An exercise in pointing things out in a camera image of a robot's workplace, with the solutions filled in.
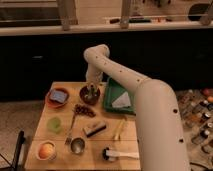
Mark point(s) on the yellow pepper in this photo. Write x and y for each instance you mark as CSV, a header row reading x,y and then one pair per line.
x,y
119,129

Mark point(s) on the dark purple bowl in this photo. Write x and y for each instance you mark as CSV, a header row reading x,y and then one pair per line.
x,y
89,96

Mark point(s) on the orange fruit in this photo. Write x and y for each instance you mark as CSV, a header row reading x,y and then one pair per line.
x,y
46,150

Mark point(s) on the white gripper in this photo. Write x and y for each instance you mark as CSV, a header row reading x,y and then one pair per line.
x,y
91,87

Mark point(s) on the pink bowl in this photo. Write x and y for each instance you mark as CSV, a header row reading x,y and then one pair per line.
x,y
47,159

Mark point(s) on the green tray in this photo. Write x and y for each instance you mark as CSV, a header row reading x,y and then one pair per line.
x,y
113,91

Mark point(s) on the blue sponge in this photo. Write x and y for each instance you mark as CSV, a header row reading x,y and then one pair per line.
x,y
58,96

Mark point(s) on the black chair frame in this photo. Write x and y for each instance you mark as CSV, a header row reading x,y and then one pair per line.
x,y
14,164

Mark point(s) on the green plastic cup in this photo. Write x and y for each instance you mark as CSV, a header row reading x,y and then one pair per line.
x,y
54,125

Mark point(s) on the wooden black brush block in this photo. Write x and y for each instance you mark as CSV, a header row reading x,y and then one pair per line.
x,y
94,128

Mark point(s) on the orange bowl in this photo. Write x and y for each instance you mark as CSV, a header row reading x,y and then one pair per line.
x,y
54,104

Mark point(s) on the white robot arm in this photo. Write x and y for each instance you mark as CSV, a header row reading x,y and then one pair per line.
x,y
160,134

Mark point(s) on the bunch of dark grapes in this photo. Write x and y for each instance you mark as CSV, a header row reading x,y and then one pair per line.
x,y
84,110

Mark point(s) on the metal measuring cup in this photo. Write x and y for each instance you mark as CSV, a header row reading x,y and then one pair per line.
x,y
77,146

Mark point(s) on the white folded cloth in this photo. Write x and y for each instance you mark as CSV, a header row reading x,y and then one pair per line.
x,y
122,101

